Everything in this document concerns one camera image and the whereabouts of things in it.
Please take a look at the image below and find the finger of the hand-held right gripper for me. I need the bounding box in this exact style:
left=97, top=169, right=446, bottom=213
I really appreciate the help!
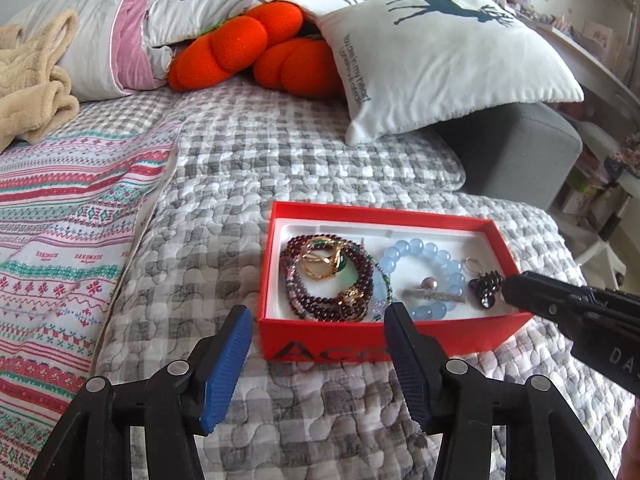
left=500, top=271, right=608, bottom=333

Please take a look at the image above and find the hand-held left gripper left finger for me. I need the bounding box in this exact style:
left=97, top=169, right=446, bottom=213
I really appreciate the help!
left=25, top=305, right=253, bottom=480

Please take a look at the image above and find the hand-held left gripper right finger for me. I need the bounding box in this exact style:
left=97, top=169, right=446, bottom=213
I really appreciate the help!
left=382, top=302, right=616, bottom=480

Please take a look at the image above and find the dark purple bead cluster ring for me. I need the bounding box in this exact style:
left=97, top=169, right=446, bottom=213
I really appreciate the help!
left=467, top=270, right=506, bottom=309

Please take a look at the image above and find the red cardboard box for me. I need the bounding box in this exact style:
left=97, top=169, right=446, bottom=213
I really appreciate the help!
left=257, top=201, right=535, bottom=363

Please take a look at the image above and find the pearl silver bar brooch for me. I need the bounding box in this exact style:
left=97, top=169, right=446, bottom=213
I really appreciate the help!
left=404, top=276, right=467, bottom=305

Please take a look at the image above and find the light blue bead bracelet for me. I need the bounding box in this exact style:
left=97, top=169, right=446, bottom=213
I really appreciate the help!
left=372, top=239, right=466, bottom=321

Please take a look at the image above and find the gold green gem necklace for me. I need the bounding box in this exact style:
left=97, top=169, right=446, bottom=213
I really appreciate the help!
left=299, top=237, right=391, bottom=321

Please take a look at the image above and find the person's right forearm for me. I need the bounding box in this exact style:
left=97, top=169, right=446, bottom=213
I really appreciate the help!
left=622, top=400, right=640, bottom=480

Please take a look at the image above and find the grey upholstered stool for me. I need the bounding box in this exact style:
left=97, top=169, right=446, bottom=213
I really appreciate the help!
left=432, top=102, right=583, bottom=211

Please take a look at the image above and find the grey checked quilt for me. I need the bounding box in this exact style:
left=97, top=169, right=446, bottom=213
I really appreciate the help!
left=75, top=80, right=640, bottom=480

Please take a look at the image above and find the pink striped patterned blanket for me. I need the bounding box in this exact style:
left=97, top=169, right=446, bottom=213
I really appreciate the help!
left=0, top=119, right=183, bottom=480

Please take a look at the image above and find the white deer print pillow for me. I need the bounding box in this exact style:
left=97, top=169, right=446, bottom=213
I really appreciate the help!
left=315, top=0, right=585, bottom=146

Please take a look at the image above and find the white bookshelf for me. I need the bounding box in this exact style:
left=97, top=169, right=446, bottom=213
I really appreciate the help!
left=475, top=0, right=640, bottom=221

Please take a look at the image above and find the orange plush toy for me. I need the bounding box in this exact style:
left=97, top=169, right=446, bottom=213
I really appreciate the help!
left=167, top=1, right=346, bottom=101

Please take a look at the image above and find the beige fleece garment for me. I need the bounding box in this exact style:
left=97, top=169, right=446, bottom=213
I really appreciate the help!
left=0, top=9, right=81, bottom=153

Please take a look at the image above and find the grey pink pillow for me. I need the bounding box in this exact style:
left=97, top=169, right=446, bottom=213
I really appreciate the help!
left=0, top=0, right=391, bottom=106

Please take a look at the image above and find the dark red garnet bead bracelet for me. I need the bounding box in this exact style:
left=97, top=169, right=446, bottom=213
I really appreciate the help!
left=279, top=234, right=373, bottom=323

